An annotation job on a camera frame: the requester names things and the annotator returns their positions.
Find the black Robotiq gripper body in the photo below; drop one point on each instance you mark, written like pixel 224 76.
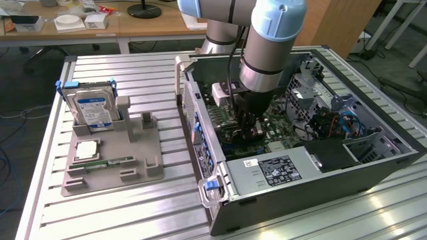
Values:
pixel 254 103

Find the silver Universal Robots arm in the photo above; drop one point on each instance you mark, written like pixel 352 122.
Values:
pixel 266 50

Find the white square box round insert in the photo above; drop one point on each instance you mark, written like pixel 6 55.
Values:
pixel 69 23

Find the green motherboard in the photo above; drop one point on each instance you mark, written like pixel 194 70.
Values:
pixel 281 130

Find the tall perforated disk cage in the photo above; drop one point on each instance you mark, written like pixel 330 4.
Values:
pixel 306 87

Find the grey power supply unit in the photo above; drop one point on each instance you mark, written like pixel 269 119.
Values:
pixel 240 175

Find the black plastic air shroud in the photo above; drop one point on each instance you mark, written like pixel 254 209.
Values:
pixel 329 155

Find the blue case latch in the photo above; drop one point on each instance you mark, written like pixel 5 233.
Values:
pixel 210 186

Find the open black PC case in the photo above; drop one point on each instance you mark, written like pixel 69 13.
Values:
pixel 300 200

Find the grey metal disk bay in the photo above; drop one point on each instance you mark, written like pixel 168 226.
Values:
pixel 369 147

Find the white flat box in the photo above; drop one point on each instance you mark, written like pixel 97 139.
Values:
pixel 194 25

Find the wooden cabinet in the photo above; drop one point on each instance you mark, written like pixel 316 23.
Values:
pixel 333 25

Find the wooden desk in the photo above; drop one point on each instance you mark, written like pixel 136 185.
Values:
pixel 149 27

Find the green RAM stick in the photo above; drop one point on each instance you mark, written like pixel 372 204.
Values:
pixel 100 164

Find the grey printed parts rack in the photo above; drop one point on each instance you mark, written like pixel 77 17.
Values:
pixel 109 181

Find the silver CPU chip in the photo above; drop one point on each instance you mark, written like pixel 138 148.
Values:
pixel 85 150

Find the black round lamp base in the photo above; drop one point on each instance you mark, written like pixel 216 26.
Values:
pixel 144 11

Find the red packet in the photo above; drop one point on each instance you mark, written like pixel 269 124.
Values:
pixel 108 10

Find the small white labelled box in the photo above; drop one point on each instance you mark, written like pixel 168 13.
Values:
pixel 96 22

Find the black office chair base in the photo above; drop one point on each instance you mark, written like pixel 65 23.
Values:
pixel 49 53

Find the grey cup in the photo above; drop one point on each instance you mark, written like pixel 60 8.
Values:
pixel 48 3

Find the white box dark lid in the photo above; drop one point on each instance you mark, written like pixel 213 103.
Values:
pixel 28 23

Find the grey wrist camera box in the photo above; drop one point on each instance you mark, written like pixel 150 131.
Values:
pixel 220 96

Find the hard disk with blue bracket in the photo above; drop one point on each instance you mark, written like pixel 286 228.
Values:
pixel 90 110

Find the white table frame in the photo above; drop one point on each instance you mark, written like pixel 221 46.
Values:
pixel 383 22

